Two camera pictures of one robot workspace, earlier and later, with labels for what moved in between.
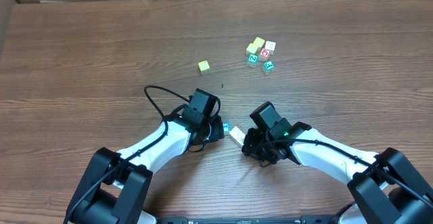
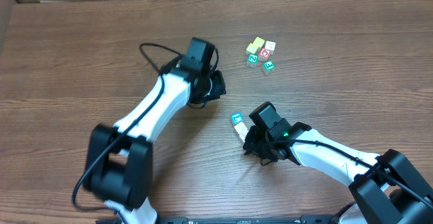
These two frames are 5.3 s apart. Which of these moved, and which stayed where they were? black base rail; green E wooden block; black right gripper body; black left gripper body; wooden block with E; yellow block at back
Moved: wooden block with E; black left gripper body
Stayed: black base rail; black right gripper body; yellow block at back; green E wooden block
